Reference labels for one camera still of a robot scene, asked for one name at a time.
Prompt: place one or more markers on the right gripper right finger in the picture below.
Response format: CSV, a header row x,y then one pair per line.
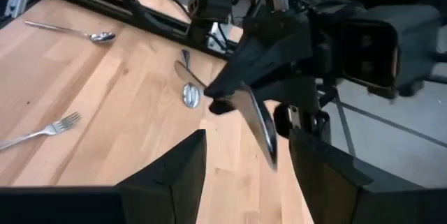
x,y
349,199

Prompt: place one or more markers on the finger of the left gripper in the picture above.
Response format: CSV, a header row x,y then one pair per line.
x,y
265,56
293,91

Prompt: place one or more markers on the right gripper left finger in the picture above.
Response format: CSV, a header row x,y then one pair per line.
x,y
139,203

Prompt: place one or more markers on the silver table knife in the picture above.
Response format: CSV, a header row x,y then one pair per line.
x,y
260,130

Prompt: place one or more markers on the silver spoon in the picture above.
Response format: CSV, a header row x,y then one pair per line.
x,y
103,37
191,95

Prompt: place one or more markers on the silver fork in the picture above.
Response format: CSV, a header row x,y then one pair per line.
x,y
52,129

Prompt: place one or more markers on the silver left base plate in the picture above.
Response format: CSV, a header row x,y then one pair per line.
x,y
218,37

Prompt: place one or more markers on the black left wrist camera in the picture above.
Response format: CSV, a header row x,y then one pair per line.
x,y
412,42

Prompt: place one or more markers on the black aluminium rig frame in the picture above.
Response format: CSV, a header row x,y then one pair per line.
x,y
122,8

